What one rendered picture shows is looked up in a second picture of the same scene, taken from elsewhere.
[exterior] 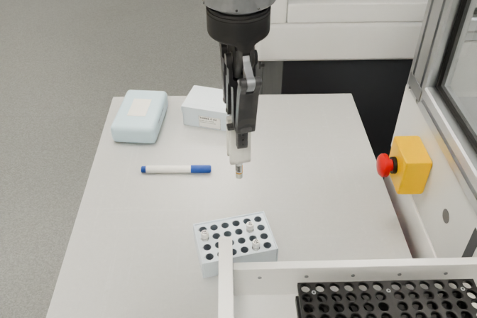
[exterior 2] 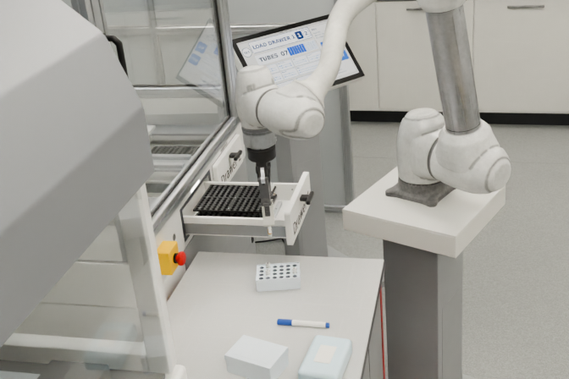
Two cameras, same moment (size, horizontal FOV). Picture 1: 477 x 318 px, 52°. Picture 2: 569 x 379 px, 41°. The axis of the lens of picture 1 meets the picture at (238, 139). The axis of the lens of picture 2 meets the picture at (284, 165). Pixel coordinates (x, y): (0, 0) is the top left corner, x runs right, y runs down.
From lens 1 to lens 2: 244 cm
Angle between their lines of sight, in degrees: 115
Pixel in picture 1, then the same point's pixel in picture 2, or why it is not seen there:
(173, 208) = (310, 304)
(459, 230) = (178, 225)
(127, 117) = (336, 345)
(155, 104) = (311, 355)
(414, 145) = (162, 247)
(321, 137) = (179, 342)
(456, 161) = (167, 214)
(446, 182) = (168, 228)
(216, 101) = (256, 348)
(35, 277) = not seen: outside the picture
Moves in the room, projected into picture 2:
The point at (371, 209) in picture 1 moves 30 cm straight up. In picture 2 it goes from (185, 294) to (170, 200)
